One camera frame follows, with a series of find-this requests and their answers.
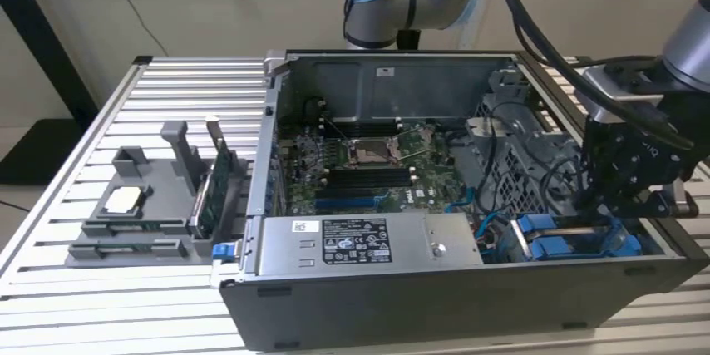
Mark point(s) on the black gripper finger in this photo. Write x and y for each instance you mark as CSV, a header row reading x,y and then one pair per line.
x,y
593,193
660,201

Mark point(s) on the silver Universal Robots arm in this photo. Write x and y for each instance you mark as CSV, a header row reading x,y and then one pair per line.
x,y
383,10

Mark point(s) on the grey disk bay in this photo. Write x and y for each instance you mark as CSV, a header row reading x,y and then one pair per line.
x,y
610,234

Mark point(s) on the black RAM slot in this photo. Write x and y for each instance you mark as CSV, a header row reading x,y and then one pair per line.
x,y
366,170
377,135
366,180
366,186
361,126
366,175
361,121
361,130

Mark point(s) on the blue expansion slot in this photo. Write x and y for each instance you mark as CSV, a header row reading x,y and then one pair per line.
x,y
346,201

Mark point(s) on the perforated metal drive cage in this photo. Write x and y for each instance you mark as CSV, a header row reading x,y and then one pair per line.
x,y
515,180

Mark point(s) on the green motherboard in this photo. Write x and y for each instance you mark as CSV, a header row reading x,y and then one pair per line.
x,y
438,176

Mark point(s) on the silver power supply unit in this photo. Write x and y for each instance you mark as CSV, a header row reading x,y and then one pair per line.
x,y
422,232

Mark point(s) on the CPU socket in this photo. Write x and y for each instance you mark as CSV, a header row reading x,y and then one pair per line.
x,y
369,153

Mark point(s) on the open black PC case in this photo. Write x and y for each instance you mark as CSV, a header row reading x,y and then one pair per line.
x,y
389,309

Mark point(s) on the white square sticker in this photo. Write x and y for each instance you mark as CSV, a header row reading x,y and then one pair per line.
x,y
385,72

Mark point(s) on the silver case hinge latch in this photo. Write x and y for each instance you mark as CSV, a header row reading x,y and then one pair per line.
x,y
273,64

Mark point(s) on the green graphics card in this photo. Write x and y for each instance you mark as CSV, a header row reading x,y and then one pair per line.
x,y
217,188

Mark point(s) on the blue case latch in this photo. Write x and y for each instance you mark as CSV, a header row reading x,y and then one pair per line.
x,y
222,252

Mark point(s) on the grey parts rack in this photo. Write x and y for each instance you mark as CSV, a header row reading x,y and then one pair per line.
x,y
166,172

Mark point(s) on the silver CPU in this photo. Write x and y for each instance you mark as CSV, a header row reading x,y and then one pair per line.
x,y
124,201

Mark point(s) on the black table corner cap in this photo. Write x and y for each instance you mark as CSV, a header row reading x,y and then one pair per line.
x,y
143,60

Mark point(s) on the black floor base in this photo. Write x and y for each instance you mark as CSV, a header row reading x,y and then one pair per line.
x,y
39,151

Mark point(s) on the black upright pole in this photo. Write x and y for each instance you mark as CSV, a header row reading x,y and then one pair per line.
x,y
39,26

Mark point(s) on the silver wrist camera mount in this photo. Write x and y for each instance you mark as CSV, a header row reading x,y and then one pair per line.
x,y
608,87

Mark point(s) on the silver metal bracket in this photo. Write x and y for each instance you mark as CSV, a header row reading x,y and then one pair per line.
x,y
482,127

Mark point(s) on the black bracket behind case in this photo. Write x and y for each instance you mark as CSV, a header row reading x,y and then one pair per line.
x,y
409,40

